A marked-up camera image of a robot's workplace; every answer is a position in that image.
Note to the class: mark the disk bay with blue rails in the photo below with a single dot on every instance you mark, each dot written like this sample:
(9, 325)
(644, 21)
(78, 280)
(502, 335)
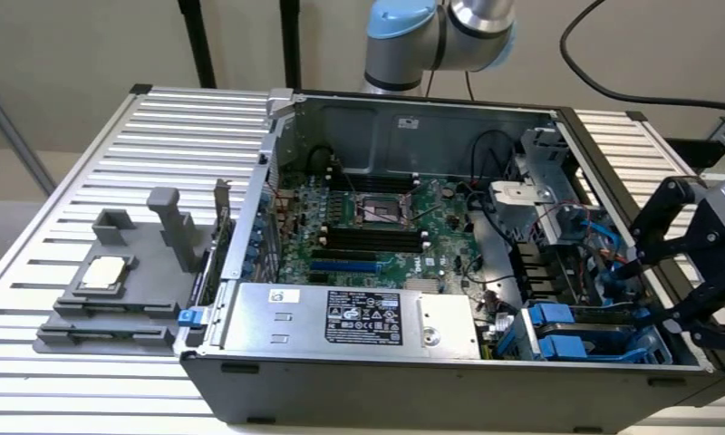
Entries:
(604, 349)

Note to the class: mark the blue case latch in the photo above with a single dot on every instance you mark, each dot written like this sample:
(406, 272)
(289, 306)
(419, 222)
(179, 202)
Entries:
(189, 317)

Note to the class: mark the green motherboard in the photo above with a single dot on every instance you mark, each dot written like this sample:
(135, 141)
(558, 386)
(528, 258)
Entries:
(453, 249)

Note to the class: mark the black open PC case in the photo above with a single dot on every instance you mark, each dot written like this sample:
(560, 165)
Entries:
(434, 389)

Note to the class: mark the black short expansion slot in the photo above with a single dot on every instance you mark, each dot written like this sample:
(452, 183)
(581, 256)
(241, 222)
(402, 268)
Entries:
(329, 276)

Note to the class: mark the metal CPU socket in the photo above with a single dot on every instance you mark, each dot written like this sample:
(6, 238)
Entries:
(378, 209)

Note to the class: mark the black stand pole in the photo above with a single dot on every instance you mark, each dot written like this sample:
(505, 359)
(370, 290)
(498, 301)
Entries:
(290, 41)
(198, 41)

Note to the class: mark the grey metal post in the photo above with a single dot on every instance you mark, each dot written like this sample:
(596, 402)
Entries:
(11, 131)

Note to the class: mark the grey parts rack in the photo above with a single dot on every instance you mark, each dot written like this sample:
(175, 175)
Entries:
(150, 281)

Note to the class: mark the black fan shroud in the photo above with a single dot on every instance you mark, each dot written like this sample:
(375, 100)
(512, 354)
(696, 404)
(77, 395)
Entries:
(534, 272)

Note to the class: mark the black RAM slot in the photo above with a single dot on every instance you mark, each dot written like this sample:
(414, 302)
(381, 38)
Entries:
(374, 236)
(374, 247)
(377, 185)
(374, 241)
(377, 175)
(377, 180)
(374, 230)
(377, 190)

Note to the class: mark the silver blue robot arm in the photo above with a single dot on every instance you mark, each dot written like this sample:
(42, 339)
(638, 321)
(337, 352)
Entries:
(398, 50)

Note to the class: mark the green RAM stick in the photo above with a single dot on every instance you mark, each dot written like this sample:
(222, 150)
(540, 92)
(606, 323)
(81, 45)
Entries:
(98, 336)

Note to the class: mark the silver metal drive cage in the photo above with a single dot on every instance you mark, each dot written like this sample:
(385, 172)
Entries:
(537, 195)

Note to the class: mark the blue expansion slot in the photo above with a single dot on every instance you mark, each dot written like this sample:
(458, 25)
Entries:
(343, 266)

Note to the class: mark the disk in blue carrier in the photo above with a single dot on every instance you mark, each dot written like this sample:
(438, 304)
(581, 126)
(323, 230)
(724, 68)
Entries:
(604, 316)

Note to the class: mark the silver power supply unit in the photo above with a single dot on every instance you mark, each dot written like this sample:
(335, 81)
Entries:
(301, 321)

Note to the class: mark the silver chipset heatsink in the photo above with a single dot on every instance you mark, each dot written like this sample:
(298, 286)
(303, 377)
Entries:
(425, 285)

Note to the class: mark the silver CPU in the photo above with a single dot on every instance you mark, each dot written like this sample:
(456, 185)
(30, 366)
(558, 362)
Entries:
(106, 271)

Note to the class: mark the green graphics card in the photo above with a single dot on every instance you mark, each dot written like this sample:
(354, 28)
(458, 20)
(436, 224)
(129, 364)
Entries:
(217, 254)

